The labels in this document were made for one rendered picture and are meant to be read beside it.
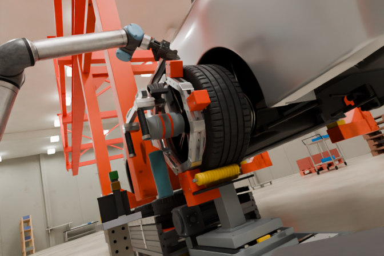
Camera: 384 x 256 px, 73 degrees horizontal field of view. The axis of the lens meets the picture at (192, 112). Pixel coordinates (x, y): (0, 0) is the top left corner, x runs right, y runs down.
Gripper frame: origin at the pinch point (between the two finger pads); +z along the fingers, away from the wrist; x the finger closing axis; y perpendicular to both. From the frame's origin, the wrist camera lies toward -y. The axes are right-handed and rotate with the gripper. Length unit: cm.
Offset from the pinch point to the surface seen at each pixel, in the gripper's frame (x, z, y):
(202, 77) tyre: -25.7, 8.0, 29.6
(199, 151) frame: -60, 19, 18
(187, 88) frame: -33.0, 2.6, 26.5
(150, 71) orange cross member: 137, 18, -257
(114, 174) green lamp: -79, -16, 7
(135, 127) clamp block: -47, -11, -15
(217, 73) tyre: -17.9, 16.7, 27.2
